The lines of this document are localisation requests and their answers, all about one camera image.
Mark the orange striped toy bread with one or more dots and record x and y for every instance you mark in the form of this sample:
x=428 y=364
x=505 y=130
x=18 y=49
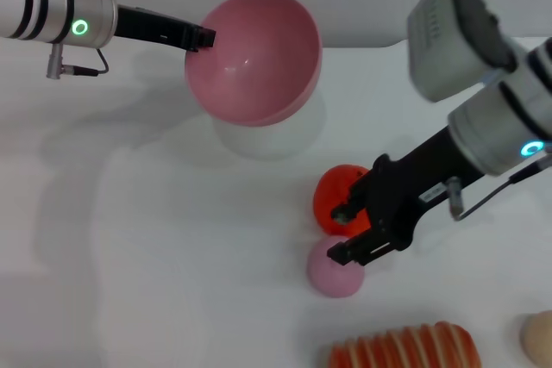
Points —
x=401 y=346

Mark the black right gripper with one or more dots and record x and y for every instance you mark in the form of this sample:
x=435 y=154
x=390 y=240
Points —
x=409 y=187

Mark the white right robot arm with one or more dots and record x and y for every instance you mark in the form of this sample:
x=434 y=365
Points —
x=504 y=126

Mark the beige round toy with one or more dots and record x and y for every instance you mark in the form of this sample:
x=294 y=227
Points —
x=539 y=338

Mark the pink bowl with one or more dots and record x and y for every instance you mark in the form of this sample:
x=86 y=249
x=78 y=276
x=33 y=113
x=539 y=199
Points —
x=259 y=62

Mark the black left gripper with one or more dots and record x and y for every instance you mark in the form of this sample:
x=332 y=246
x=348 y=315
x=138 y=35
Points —
x=146 y=29

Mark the orange toy tangerine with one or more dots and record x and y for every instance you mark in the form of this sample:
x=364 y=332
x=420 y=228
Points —
x=332 y=189

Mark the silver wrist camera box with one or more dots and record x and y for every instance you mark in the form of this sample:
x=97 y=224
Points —
x=457 y=36

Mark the pink toy peach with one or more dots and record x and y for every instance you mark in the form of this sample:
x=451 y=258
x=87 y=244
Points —
x=332 y=279

